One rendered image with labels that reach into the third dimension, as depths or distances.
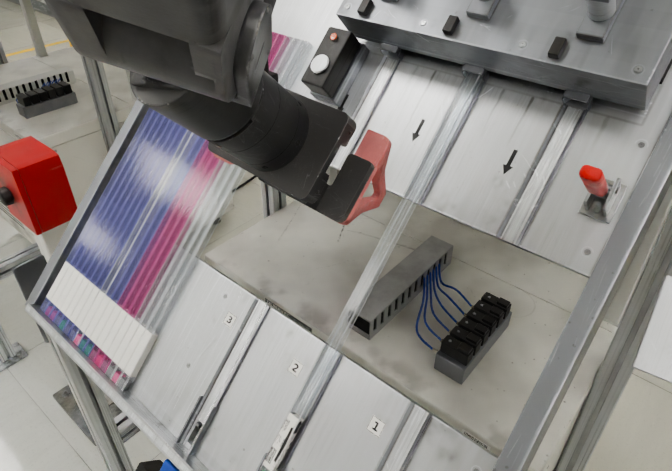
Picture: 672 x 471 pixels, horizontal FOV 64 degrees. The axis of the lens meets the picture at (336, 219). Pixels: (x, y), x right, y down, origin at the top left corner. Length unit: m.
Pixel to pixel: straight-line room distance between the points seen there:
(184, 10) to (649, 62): 0.42
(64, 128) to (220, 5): 1.55
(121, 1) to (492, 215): 0.43
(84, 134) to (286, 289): 0.96
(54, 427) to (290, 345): 1.18
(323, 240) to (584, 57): 0.70
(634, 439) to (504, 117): 1.26
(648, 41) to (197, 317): 0.56
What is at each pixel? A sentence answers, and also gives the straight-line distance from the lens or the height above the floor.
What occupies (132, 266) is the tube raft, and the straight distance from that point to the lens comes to 0.78.
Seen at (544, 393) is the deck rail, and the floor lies 0.91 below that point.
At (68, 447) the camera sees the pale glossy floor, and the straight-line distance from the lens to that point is 1.67.
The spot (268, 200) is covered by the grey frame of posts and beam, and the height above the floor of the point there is 0.64.
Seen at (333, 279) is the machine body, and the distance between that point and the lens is 1.01.
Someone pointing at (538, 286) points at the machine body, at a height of 0.62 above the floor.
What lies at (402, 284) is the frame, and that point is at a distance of 0.94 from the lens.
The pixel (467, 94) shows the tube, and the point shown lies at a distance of 0.60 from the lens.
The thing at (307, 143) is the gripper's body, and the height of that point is 1.13.
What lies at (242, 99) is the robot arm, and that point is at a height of 1.19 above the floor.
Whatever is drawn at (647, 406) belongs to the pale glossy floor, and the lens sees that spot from 1.81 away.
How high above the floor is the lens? 1.30
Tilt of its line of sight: 35 degrees down
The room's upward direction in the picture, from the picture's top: straight up
